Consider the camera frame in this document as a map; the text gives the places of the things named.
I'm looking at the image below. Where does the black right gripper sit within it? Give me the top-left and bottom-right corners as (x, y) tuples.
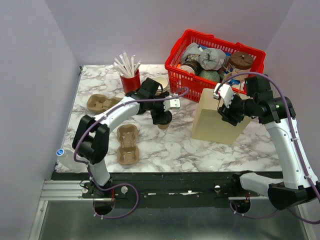
(217, 91), (257, 127)

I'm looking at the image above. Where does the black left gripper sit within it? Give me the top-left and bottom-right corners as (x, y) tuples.
(147, 91), (172, 125)

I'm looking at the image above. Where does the brown paper coffee cup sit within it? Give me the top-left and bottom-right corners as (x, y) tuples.
(157, 123), (170, 130)

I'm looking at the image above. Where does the beige paper bag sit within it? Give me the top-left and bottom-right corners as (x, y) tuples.
(191, 88), (252, 145)

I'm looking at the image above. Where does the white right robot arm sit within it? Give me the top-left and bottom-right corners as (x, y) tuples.
(213, 73), (320, 210)

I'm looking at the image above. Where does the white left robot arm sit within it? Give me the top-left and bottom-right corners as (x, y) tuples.
(72, 78), (180, 198)

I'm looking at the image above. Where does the stack of paper cups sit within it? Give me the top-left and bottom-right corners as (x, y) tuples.
(153, 76), (169, 96)

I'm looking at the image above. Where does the red plastic shopping basket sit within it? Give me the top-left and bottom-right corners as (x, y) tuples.
(164, 29), (267, 103)

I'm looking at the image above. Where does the red straw holder cup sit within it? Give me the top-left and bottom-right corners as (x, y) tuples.
(120, 69), (141, 94)

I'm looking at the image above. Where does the green round melon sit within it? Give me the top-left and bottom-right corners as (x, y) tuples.
(198, 70), (221, 83)

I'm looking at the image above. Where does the brown lidded round container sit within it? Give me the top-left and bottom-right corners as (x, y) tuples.
(227, 51), (254, 73)

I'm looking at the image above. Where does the white wrapped straws bundle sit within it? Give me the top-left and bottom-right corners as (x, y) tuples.
(113, 51), (141, 78)

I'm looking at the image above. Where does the grey crumpled bag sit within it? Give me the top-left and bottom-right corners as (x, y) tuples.
(198, 48), (227, 71)

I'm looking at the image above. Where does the dark printed jar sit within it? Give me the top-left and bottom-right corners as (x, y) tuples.
(178, 60), (203, 76)

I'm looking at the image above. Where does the cardboard cup carrier tray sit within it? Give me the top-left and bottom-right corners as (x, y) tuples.
(86, 94), (122, 114)

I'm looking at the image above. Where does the clear plastic water bottle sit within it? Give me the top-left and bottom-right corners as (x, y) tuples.
(56, 148), (86, 174)

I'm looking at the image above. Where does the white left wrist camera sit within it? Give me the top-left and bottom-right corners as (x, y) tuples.
(163, 97), (181, 112)

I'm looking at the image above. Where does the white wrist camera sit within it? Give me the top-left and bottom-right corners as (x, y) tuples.
(163, 97), (181, 112)
(213, 83), (234, 108)

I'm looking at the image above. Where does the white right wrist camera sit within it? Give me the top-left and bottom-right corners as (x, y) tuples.
(213, 83), (234, 108)

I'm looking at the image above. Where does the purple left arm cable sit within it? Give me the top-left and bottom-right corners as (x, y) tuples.
(73, 86), (190, 221)

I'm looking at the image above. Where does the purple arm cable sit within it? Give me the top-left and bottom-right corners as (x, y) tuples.
(73, 86), (190, 221)
(217, 71), (320, 225)

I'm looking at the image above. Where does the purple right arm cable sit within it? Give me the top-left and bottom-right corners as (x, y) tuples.
(217, 71), (320, 225)

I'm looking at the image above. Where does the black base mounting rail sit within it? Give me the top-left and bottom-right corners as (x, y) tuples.
(51, 171), (278, 210)

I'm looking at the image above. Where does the aluminium frame rail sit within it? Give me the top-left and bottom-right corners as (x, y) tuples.
(40, 180), (83, 201)

